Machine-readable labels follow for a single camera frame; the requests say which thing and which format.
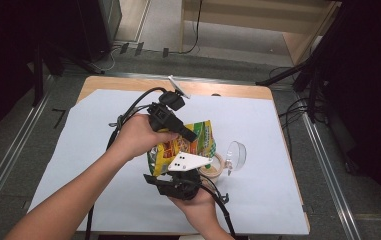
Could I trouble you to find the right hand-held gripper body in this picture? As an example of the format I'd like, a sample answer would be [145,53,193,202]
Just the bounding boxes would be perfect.
[157,151,212,201]

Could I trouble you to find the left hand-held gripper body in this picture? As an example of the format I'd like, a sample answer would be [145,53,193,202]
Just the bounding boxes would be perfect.
[147,75,191,133]

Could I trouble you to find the yellow green spout pouch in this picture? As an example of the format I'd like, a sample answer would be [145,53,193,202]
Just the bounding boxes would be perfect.
[146,119,217,178]

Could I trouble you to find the clear glass jar with lid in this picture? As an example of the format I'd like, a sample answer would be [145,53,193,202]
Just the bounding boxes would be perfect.
[199,140,247,184]

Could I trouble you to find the person's right hand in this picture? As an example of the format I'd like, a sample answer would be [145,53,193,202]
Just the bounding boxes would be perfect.
[168,191,220,231]

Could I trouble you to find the person's left hand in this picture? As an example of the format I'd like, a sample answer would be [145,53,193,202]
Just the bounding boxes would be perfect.
[106,113,179,164]

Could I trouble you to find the white paper sheet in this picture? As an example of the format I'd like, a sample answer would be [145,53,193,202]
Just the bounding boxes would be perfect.
[27,88,311,235]

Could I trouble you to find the black cabinet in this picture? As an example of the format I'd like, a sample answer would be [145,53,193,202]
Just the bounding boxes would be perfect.
[77,0,123,63]

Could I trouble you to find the black metal stand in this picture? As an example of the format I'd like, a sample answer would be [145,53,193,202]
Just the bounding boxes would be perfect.
[255,3,344,124]
[32,39,106,108]

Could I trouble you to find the light wooden shelf unit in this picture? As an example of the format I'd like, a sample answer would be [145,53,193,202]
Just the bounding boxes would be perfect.
[179,0,342,66]

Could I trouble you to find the dark curtain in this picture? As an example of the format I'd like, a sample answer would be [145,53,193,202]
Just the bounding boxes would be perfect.
[0,0,82,148]
[324,0,381,224]

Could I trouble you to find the left hand-held gripper cable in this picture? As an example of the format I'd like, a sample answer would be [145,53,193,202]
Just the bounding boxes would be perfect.
[84,86,169,240]

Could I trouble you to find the hand-held gripper cable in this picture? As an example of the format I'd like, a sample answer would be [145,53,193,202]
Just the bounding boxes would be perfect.
[199,182,238,239]
[84,86,169,240]

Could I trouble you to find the right hand-held gripper cable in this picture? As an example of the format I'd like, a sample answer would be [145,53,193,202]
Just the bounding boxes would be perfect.
[199,182,238,239]

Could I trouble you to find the black hanging cable with plug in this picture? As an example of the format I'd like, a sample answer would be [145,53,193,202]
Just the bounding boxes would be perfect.
[162,0,203,58]

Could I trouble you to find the black floor cables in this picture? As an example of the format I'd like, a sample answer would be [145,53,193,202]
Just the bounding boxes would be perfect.
[269,66,329,151]

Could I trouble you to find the metal floor rail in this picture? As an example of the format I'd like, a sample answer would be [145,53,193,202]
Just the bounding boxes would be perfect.
[0,75,55,231]
[299,109,362,240]

